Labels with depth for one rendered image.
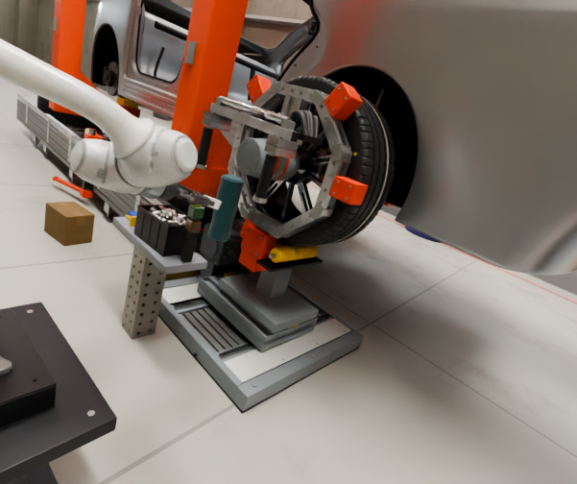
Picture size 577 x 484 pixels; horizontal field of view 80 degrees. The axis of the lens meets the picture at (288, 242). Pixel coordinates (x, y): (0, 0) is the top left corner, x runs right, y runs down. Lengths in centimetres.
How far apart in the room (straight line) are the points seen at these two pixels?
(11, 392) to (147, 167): 52
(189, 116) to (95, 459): 129
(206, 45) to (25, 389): 133
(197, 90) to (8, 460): 135
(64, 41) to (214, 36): 194
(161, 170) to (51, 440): 58
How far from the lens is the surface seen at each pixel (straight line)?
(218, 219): 139
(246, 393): 136
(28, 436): 93
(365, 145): 122
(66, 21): 346
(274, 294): 161
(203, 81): 167
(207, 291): 174
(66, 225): 225
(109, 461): 125
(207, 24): 169
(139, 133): 74
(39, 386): 93
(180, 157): 72
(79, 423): 94
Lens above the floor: 101
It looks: 19 degrees down
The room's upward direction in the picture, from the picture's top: 18 degrees clockwise
